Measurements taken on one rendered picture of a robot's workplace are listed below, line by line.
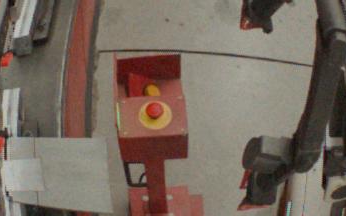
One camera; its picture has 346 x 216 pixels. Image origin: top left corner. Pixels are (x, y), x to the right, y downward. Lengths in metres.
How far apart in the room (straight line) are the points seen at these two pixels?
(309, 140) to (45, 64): 0.84
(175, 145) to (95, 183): 0.40
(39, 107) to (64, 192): 0.33
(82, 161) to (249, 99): 1.35
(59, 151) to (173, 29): 1.49
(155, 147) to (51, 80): 0.32
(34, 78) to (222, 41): 1.27
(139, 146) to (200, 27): 1.20
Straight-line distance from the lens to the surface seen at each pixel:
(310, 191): 2.23
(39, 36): 1.78
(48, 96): 1.69
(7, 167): 1.47
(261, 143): 1.20
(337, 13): 0.89
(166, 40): 2.84
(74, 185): 1.42
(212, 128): 2.63
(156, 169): 2.02
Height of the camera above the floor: 2.27
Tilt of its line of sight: 58 degrees down
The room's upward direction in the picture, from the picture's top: 1 degrees counter-clockwise
